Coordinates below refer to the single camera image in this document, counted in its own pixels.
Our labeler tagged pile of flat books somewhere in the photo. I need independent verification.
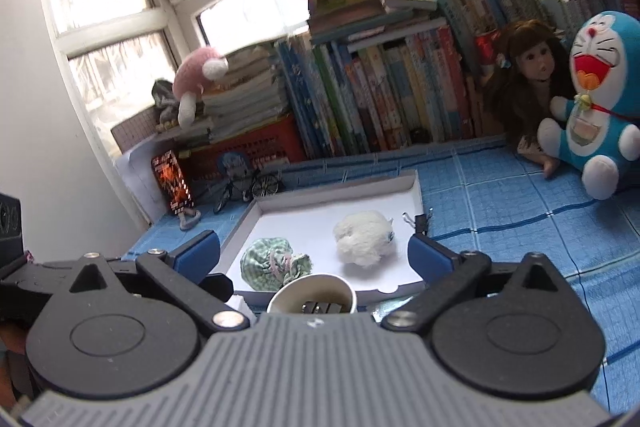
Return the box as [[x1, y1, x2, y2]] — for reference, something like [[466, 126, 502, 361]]
[[310, 9, 451, 54]]

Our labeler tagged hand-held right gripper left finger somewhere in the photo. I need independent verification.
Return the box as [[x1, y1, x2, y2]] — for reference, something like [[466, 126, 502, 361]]
[[67, 231, 253, 334]]

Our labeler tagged row of upright books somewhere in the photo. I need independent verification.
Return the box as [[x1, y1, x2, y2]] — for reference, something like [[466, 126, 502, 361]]
[[274, 0, 640, 160]]

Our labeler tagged large red plastic basket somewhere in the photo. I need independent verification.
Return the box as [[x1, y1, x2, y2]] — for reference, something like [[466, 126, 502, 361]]
[[187, 114, 308, 178]]

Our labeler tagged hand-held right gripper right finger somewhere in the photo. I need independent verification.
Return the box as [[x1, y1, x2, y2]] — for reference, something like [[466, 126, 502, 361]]
[[381, 234, 573, 334]]

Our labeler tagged black toy bicycle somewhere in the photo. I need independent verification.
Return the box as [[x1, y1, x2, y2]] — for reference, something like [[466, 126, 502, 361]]
[[212, 172, 286, 214]]

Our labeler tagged red cylindrical can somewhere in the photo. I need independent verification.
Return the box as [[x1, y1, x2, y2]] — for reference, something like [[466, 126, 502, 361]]
[[475, 29, 501, 68]]

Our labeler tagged grey plush toy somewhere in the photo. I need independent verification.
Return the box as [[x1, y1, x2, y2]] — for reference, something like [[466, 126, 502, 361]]
[[151, 79, 181, 122]]

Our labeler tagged bunch of black binder clips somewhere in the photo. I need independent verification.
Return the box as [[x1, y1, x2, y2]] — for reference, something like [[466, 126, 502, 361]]
[[301, 301, 347, 314]]

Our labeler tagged pink plush rabbit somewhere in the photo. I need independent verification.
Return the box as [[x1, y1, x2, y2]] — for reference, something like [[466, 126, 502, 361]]
[[172, 47, 230, 130]]

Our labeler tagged white board sheet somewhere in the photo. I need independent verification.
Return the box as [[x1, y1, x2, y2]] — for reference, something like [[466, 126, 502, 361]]
[[115, 139, 171, 223]]

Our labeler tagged single black binder clip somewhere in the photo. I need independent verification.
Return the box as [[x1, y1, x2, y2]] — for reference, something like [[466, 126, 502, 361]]
[[400, 212, 433, 235]]

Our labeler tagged stack of worn grey books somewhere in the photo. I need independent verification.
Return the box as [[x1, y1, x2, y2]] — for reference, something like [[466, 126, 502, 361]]
[[202, 47, 296, 142]]

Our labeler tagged white paper card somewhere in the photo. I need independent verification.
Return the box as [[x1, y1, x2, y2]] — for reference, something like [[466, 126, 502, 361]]
[[227, 294, 257, 323]]

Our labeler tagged white paper cup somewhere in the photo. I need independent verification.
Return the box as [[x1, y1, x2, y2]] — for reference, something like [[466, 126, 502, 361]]
[[266, 273, 358, 315]]

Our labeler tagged blue robot cat plush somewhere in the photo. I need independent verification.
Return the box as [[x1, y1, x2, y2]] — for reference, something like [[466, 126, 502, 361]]
[[537, 10, 640, 200]]

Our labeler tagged blue checked cloth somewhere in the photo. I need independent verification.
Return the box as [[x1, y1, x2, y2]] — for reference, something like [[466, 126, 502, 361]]
[[122, 134, 640, 413]]

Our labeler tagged smartphone with lit screen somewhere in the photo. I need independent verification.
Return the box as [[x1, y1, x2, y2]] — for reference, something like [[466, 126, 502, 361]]
[[151, 150, 195, 215]]

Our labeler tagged white fluffy plush ball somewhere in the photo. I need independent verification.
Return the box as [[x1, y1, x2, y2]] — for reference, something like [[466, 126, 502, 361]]
[[332, 210, 397, 269]]

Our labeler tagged brown haired doll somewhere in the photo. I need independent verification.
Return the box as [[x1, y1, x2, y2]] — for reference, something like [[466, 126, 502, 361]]
[[480, 19, 576, 180]]

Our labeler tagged green checked scrunchie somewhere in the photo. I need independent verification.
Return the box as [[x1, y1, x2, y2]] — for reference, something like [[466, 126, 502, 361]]
[[240, 238, 313, 293]]

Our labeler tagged white cardboard box tray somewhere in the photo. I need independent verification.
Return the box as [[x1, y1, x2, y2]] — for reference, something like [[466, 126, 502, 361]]
[[207, 169, 428, 308]]

